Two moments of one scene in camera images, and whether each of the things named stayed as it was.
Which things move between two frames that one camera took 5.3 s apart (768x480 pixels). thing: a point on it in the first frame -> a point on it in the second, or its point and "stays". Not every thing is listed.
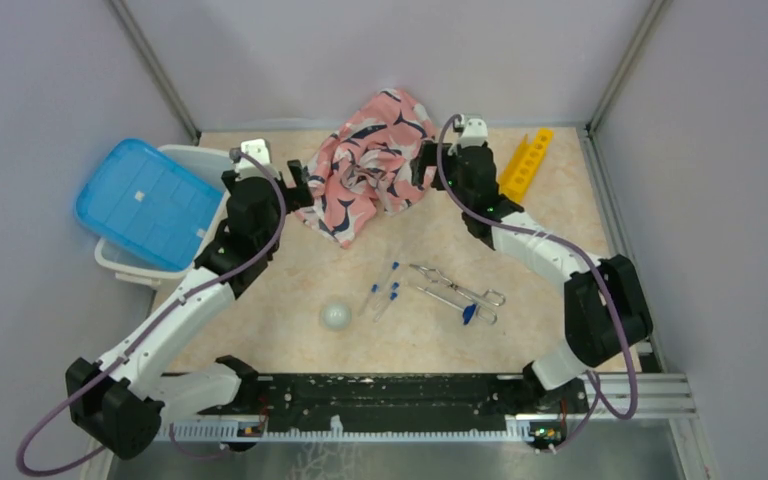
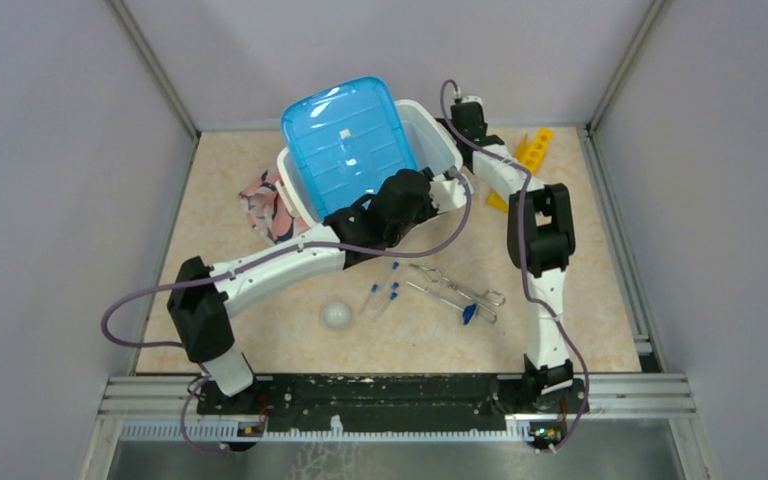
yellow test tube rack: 524,164 stays
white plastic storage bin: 214,167 -> 431,150
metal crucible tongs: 494,296 stays
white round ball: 337,316 stays
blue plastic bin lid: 150,202 -> 346,140
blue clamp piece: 468,311 stays
